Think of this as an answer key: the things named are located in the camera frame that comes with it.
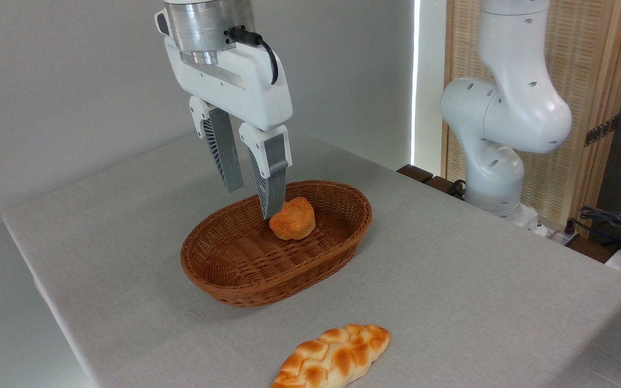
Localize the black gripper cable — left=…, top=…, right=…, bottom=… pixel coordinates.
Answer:
left=224, top=26, right=279, bottom=85

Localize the wooden folding screen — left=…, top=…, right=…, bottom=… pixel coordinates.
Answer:
left=441, top=0, right=621, bottom=233

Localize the braided bread loaf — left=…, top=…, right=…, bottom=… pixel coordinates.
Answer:
left=270, top=324, right=391, bottom=388

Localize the brown wicker basket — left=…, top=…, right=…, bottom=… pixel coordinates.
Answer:
left=180, top=180, right=373, bottom=308

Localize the round orange bread bun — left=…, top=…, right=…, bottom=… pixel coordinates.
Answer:
left=269, top=197, right=316, bottom=241

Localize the dark metal screen hinge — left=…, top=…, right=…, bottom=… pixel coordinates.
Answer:
left=584, top=114, right=620, bottom=147

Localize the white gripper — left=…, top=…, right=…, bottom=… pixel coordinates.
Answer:
left=164, top=38, right=294, bottom=220

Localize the bundle of dark cables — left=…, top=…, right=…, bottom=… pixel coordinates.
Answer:
left=565, top=200, right=621, bottom=254

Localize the grey tablecloth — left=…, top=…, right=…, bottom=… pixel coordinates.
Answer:
left=2, top=127, right=621, bottom=388

